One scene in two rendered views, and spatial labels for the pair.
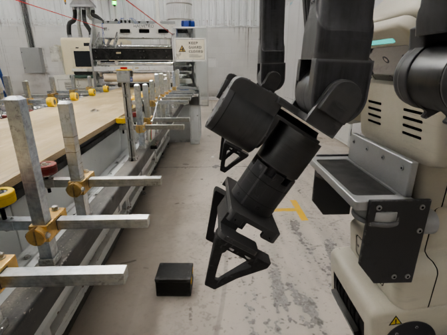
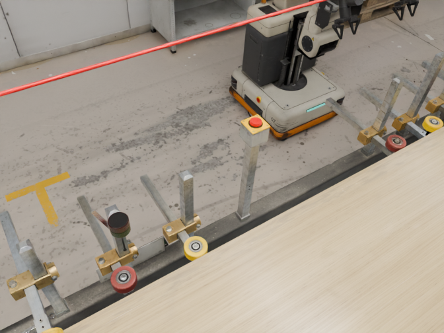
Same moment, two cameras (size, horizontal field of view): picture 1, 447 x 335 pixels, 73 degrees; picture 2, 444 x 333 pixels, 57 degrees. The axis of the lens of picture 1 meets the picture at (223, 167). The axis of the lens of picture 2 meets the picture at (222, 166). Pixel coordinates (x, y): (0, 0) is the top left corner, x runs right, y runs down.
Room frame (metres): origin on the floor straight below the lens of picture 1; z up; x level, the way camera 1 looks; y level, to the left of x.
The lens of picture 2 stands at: (2.37, 1.32, 2.11)
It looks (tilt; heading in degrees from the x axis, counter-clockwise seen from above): 48 degrees down; 237
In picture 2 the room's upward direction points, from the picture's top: 4 degrees clockwise
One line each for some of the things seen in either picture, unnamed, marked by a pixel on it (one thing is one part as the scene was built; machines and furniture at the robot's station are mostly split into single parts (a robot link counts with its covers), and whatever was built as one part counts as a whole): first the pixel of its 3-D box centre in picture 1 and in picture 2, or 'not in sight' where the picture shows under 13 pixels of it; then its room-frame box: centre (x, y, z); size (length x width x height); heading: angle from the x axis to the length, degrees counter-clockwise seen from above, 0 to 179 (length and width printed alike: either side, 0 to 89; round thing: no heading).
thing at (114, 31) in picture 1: (148, 82); not in sight; (5.11, 1.22, 0.95); 1.65 x 0.70 x 1.90; 92
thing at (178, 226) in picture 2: (141, 127); (182, 226); (2.02, 0.56, 0.84); 0.14 x 0.06 x 0.05; 2
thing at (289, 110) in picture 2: not in sight; (285, 92); (0.57, -0.58, 0.16); 0.67 x 0.64 x 0.25; 92
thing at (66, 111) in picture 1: (76, 170); (380, 122); (1.00, 0.52, 0.90); 0.04 x 0.04 x 0.48; 2
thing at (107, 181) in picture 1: (102, 182); (359, 126); (1.04, 0.45, 0.83); 0.43 x 0.03 x 0.04; 92
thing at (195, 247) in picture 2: (122, 125); (195, 254); (2.03, 0.68, 0.85); 0.08 x 0.08 x 0.11
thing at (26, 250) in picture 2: (153, 110); (47, 285); (2.50, 0.57, 0.89); 0.04 x 0.04 x 0.48; 2
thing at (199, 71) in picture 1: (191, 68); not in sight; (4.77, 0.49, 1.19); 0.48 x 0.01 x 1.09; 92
